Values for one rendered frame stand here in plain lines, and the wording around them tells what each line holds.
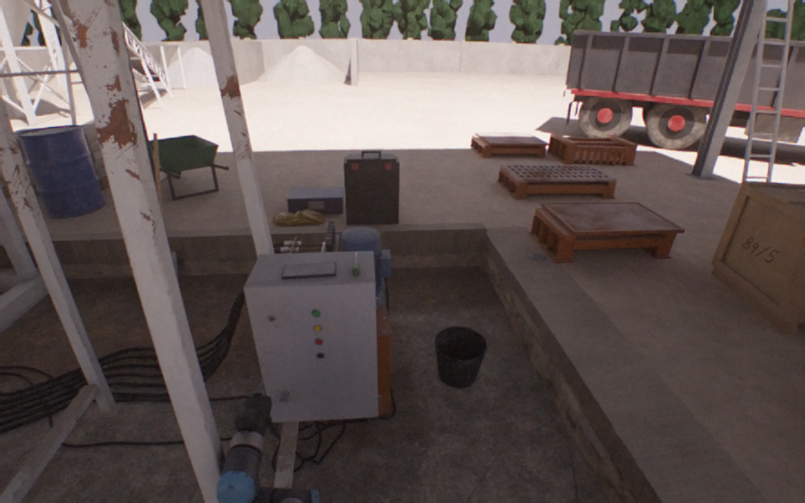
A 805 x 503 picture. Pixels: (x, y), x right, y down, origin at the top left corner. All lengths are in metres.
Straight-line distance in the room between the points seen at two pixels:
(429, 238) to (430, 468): 2.13
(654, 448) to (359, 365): 1.45
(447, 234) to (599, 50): 6.16
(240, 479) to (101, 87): 0.90
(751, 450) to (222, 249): 3.88
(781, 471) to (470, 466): 1.39
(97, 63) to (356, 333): 0.97
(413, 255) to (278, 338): 2.57
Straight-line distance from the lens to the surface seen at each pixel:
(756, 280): 3.65
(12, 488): 2.53
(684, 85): 9.15
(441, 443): 2.37
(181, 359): 1.04
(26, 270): 4.54
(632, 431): 2.27
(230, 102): 1.74
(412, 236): 3.70
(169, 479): 2.49
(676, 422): 2.41
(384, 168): 3.70
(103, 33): 0.95
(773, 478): 2.43
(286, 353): 1.41
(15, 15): 14.33
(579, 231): 3.43
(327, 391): 1.52
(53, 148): 5.20
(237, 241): 3.85
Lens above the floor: 1.90
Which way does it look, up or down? 27 degrees down
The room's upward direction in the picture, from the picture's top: 1 degrees clockwise
